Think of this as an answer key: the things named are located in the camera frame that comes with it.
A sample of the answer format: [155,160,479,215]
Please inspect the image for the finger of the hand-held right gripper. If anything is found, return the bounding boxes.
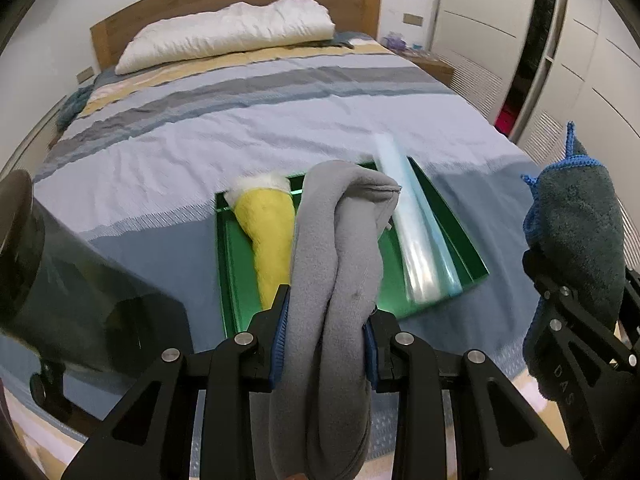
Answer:
[522,250,639,368]
[617,265,640,346]

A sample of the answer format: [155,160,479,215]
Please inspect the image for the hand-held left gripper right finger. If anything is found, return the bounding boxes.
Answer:
[362,310,583,480]

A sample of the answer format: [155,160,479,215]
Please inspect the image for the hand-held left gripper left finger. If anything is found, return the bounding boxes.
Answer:
[61,284,292,480]

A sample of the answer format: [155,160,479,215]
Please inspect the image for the green tray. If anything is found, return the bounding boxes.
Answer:
[214,156,490,338]

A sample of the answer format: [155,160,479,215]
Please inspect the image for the grey socks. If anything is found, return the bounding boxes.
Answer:
[268,160,403,480]

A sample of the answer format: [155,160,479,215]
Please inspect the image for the dark green towel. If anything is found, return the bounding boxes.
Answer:
[520,121,628,401]

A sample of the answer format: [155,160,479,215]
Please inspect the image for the yellow sock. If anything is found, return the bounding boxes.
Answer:
[226,172,296,311]

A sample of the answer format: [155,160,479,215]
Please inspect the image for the clear blue plastic packet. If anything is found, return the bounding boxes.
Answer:
[374,132,463,306]

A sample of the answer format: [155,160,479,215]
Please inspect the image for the red cloth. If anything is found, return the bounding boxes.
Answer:
[495,102,516,136]

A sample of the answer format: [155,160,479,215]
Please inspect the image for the dark smoky pitcher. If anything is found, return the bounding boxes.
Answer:
[0,169,193,426]

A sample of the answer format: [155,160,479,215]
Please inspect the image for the bed with striped cover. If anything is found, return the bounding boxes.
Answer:
[0,32,601,480]

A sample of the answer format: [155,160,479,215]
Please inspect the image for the wooden nightstand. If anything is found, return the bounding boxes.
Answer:
[410,50,455,86]

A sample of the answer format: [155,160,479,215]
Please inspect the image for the white wardrobe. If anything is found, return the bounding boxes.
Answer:
[430,0,640,271]

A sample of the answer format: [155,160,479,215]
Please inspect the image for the blue cloth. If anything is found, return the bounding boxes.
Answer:
[57,85,93,128]

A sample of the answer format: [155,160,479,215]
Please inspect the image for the white pillow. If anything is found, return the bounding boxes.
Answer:
[115,0,336,75]

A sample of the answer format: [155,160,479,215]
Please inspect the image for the wooden headboard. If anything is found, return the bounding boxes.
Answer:
[90,0,385,71]

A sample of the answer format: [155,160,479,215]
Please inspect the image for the white louvred wall cabinet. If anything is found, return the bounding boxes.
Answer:
[0,95,68,181]

